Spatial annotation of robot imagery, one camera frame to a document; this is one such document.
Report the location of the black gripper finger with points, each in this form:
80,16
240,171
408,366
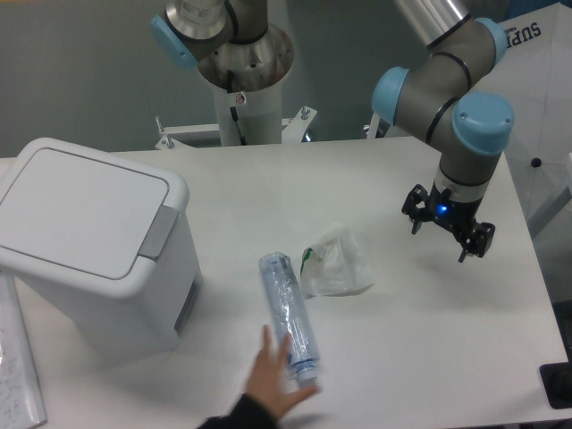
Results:
476,241
416,207

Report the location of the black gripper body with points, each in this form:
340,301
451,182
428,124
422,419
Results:
456,217

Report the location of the clear plastic water bottle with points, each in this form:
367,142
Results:
290,318

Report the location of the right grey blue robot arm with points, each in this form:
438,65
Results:
438,105

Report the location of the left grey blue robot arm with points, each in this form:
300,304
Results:
205,25

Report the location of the black sleeved forearm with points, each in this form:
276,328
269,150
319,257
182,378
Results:
246,414

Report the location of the white plastic trash can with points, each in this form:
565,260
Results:
104,239

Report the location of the bare human hand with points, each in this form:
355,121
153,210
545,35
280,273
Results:
264,383

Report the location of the crumpled clear plastic bag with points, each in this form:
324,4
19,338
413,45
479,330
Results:
335,265

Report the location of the black device at edge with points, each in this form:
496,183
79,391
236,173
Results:
557,384

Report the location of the white handwritten paper sheet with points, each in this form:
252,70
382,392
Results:
22,404

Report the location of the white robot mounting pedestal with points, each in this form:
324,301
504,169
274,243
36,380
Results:
250,107

